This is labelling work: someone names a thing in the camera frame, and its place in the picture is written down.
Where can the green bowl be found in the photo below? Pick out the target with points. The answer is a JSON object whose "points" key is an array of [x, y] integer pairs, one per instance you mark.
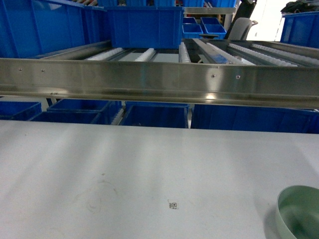
{"points": [[297, 212]]}

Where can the blue bin lower centre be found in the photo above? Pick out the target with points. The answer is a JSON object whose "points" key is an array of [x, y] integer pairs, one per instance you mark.
{"points": [[150, 114]]}

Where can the blue bin lower right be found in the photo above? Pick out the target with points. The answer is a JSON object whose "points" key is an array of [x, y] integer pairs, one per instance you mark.
{"points": [[255, 119]]}

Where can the small QR code sticker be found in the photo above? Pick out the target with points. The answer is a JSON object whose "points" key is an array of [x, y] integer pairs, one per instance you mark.
{"points": [[173, 204]]}

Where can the blue bin lower left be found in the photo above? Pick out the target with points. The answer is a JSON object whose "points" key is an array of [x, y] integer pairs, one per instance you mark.
{"points": [[80, 111]]}

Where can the small blue bin background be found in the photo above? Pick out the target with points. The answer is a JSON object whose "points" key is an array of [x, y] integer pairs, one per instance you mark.
{"points": [[190, 28], [211, 25]]}

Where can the large blue bin centre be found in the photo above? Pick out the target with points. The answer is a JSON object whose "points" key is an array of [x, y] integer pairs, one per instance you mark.
{"points": [[158, 27]]}

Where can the large blue bin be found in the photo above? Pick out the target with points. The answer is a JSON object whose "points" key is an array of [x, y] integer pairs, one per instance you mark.
{"points": [[158, 27], [34, 27]]}

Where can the small blue bin background right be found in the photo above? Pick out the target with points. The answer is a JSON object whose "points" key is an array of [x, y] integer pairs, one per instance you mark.
{"points": [[211, 25]]}

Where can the grey office chair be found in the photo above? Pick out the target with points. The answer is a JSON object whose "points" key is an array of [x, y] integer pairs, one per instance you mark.
{"points": [[238, 31]]}

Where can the large blue bin left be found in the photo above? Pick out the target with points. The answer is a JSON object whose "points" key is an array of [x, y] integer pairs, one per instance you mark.
{"points": [[34, 27]]}

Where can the blue bin far right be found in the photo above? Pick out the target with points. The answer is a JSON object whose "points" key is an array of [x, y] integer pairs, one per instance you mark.
{"points": [[301, 29]]}

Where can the steel flow rack frame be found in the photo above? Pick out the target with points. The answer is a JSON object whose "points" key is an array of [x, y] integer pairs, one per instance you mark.
{"points": [[203, 71]]}

